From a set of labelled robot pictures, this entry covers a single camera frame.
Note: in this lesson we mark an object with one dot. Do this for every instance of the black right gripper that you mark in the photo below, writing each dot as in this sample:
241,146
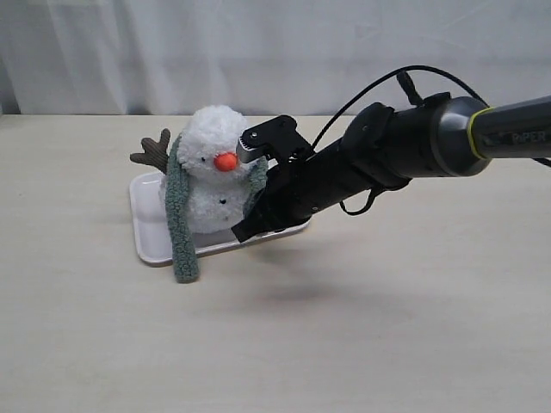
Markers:
381,150

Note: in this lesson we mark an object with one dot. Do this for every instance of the white plush snowman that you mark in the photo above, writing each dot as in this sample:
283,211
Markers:
210,122

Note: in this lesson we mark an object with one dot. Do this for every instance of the green knitted scarf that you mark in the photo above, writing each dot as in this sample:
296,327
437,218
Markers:
206,189

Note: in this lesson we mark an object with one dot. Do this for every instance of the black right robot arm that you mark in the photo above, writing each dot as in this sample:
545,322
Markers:
470,134

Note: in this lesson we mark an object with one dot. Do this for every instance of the white rectangular plastic tray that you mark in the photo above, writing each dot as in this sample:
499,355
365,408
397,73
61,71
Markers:
151,233

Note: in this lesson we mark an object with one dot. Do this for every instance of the white curtain backdrop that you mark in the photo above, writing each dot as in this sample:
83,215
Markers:
261,57

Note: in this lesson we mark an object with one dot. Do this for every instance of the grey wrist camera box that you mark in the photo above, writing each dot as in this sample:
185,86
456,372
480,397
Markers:
276,138

